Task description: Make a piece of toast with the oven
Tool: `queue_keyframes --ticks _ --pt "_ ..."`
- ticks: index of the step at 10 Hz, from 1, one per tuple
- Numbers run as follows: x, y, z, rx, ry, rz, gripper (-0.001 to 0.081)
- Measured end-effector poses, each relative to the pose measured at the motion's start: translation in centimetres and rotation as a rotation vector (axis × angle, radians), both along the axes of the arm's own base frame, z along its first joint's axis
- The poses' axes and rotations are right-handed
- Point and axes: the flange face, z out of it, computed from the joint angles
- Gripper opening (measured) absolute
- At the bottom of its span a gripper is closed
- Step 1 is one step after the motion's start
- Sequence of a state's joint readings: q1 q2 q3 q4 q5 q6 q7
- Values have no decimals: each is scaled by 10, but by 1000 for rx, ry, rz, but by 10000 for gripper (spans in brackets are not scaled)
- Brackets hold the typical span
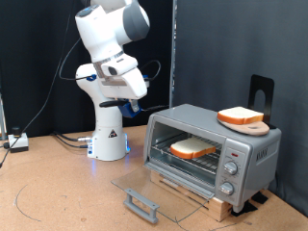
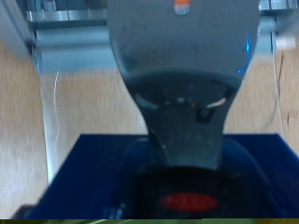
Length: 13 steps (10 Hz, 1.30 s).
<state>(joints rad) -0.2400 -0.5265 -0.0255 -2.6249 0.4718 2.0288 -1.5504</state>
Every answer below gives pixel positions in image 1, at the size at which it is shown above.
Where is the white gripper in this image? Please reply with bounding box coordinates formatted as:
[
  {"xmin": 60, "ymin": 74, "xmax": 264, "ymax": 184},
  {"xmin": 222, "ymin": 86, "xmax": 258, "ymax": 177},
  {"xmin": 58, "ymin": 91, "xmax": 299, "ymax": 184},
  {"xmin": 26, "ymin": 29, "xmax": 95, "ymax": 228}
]
[{"xmin": 96, "ymin": 67, "xmax": 148, "ymax": 113}]

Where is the white bread slice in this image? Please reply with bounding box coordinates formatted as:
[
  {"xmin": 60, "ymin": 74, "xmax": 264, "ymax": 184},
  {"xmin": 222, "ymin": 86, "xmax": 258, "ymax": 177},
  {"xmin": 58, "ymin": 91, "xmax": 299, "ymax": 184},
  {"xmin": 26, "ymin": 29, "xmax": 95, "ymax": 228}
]
[
  {"xmin": 217, "ymin": 106, "xmax": 265, "ymax": 126},
  {"xmin": 169, "ymin": 137, "xmax": 217, "ymax": 160}
]

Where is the glass oven door with handle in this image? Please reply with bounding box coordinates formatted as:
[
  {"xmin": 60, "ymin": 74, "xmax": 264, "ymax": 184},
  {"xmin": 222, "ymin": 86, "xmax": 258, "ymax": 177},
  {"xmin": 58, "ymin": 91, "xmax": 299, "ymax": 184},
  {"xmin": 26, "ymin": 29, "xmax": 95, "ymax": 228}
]
[{"xmin": 111, "ymin": 162, "xmax": 217, "ymax": 224}]

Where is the silver oven knob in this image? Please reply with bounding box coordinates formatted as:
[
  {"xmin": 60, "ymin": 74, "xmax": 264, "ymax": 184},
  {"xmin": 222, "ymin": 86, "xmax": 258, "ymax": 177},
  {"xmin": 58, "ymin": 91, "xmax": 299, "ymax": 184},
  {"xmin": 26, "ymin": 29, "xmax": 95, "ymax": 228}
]
[
  {"xmin": 218, "ymin": 181, "xmax": 235, "ymax": 196},
  {"xmin": 223, "ymin": 160, "xmax": 240, "ymax": 176}
]

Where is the silver toaster oven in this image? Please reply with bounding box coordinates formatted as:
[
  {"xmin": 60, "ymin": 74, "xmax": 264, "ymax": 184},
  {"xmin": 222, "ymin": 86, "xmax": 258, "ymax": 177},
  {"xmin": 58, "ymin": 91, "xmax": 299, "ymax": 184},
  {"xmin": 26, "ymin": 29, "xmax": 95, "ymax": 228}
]
[{"xmin": 142, "ymin": 103, "xmax": 283, "ymax": 213}]

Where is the black curtain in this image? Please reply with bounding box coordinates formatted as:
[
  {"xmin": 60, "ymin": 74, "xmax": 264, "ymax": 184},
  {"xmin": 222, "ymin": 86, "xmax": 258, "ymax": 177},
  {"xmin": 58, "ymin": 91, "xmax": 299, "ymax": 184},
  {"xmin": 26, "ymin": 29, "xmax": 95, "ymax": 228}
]
[{"xmin": 0, "ymin": 0, "xmax": 174, "ymax": 139}]

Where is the round wooden board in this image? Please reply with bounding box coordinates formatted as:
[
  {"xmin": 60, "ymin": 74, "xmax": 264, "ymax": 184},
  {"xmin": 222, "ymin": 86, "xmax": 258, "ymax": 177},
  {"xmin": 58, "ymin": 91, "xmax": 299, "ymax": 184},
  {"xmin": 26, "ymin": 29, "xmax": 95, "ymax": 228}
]
[{"xmin": 218, "ymin": 118, "xmax": 271, "ymax": 137}]

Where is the white box with black button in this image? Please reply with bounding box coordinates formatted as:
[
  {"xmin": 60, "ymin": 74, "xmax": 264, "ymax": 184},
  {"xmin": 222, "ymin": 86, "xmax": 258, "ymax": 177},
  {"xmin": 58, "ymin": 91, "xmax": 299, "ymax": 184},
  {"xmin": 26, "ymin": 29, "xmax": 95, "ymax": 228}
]
[{"xmin": 8, "ymin": 126, "xmax": 30, "ymax": 153}]

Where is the black metal bookend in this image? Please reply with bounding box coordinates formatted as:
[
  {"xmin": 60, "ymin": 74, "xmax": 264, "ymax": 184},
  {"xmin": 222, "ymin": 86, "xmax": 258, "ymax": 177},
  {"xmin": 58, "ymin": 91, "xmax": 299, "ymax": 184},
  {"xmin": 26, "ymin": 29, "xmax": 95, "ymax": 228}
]
[{"xmin": 248, "ymin": 74, "xmax": 279, "ymax": 130}]

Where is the grey curtain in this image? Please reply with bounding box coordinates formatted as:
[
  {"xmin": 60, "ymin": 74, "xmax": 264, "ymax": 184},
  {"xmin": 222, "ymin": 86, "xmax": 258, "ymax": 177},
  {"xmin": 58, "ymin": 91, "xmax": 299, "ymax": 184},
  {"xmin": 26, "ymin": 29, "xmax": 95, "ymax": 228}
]
[{"xmin": 174, "ymin": 0, "xmax": 308, "ymax": 218}]

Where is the short metal pole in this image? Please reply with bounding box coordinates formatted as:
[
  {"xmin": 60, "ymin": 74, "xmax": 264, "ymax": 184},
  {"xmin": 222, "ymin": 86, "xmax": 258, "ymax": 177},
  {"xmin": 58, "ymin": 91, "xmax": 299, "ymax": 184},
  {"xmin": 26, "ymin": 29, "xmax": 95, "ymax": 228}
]
[{"xmin": 0, "ymin": 92, "xmax": 7, "ymax": 141}]

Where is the wooden slatted crate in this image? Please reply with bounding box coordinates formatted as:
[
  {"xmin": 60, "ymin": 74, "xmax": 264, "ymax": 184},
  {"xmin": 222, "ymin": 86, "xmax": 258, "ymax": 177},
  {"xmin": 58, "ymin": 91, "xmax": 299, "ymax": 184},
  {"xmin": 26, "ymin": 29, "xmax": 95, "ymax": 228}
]
[{"xmin": 149, "ymin": 169, "xmax": 234, "ymax": 222}]

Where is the black cable with silver plug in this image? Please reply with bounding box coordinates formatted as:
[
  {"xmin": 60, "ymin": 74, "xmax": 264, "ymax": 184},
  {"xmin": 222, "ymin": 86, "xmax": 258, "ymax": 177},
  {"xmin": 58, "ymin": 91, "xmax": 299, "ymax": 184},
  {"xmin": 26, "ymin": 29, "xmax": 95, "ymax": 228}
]
[{"xmin": 52, "ymin": 131, "xmax": 94, "ymax": 142}]

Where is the black camera cable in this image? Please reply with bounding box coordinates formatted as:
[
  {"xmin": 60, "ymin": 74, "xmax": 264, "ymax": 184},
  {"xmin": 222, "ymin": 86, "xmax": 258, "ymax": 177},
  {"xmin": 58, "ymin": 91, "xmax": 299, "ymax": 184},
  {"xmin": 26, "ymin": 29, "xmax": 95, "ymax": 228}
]
[{"xmin": 58, "ymin": 38, "xmax": 162, "ymax": 83}]

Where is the tall metal frame pole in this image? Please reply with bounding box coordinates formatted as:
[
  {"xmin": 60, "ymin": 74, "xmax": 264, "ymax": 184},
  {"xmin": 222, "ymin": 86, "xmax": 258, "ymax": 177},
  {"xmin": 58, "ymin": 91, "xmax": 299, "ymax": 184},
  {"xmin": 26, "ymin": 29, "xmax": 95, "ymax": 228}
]
[{"xmin": 168, "ymin": 0, "xmax": 178, "ymax": 109}]

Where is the black base cable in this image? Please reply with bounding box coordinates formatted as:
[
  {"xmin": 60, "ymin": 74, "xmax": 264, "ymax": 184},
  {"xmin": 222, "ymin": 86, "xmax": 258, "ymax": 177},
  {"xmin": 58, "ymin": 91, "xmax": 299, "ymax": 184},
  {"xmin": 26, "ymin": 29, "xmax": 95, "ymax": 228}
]
[{"xmin": 54, "ymin": 134, "xmax": 90, "ymax": 149}]

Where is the black hanging cable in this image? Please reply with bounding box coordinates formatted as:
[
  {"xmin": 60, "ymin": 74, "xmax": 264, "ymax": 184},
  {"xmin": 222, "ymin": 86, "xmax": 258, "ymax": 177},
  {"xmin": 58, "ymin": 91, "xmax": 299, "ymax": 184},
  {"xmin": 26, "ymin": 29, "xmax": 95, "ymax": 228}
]
[{"xmin": 0, "ymin": 0, "xmax": 75, "ymax": 169}]

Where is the wire oven rack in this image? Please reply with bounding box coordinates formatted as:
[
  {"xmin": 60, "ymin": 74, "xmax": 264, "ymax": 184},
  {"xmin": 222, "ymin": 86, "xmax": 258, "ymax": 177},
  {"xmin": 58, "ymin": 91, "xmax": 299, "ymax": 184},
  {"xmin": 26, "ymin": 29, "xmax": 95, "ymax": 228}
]
[{"xmin": 150, "ymin": 133, "xmax": 223, "ymax": 172}]

